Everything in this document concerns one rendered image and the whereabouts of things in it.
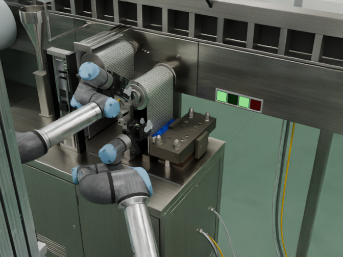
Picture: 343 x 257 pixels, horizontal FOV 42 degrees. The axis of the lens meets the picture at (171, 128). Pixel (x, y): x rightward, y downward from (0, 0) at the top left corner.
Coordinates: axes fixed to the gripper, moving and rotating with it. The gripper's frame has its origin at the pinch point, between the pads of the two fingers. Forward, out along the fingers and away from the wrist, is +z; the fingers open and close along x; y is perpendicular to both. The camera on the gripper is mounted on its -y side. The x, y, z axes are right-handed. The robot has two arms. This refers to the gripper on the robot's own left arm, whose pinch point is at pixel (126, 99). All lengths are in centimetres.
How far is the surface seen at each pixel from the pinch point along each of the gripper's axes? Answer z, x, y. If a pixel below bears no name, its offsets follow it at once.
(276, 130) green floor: 248, -12, 44
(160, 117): 22.3, -8.3, -1.3
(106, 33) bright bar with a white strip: 2.0, 25.7, 29.2
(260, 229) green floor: 143, -48, -43
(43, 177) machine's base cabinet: 13, 40, -50
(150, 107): 9.7, -8.3, 0.4
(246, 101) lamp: 31, -45, 19
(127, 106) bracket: 3.7, 0.6, -3.0
